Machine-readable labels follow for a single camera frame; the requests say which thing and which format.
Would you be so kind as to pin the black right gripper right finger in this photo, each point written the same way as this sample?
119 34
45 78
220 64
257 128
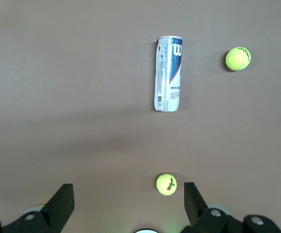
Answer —
196 208

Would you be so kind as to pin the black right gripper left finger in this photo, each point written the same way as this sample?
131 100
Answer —
57 208

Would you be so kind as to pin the white blue tennis ball can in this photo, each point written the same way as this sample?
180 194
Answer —
167 77

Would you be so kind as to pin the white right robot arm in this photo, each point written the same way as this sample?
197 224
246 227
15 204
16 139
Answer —
145 231

